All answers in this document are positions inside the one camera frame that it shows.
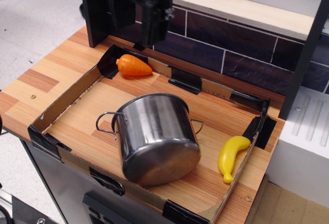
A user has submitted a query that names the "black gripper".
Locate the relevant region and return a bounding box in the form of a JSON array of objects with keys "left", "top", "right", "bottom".
[{"left": 108, "top": 0, "right": 174, "bottom": 46}]

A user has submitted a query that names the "stainless steel pot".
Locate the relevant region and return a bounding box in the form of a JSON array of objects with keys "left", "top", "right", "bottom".
[{"left": 109, "top": 93, "right": 202, "bottom": 186}]

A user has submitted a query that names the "cardboard fence with black tape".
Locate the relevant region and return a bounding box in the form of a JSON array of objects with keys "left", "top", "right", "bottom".
[{"left": 28, "top": 41, "right": 282, "bottom": 223}]

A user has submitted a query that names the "orange toy carrot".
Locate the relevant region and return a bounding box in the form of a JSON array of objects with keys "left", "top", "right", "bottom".
[{"left": 116, "top": 54, "right": 153, "bottom": 77}]

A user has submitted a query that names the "dark brick backsplash panel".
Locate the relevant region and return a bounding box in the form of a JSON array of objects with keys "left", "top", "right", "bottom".
[{"left": 82, "top": 0, "right": 328, "bottom": 96}]

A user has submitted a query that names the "yellow toy banana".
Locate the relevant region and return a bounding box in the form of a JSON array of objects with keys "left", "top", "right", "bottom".
[{"left": 217, "top": 136, "right": 251, "bottom": 183}]

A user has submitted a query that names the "black oven control panel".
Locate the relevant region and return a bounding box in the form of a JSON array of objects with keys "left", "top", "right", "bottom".
[{"left": 82, "top": 192, "right": 137, "bottom": 224}]

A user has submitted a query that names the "white sink drainboard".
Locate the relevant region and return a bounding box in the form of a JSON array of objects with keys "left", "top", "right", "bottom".
[{"left": 280, "top": 87, "right": 329, "bottom": 158}]

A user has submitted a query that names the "dark grey upright post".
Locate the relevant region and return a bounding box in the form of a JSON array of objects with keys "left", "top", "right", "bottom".
[{"left": 278, "top": 0, "right": 328, "bottom": 120}]

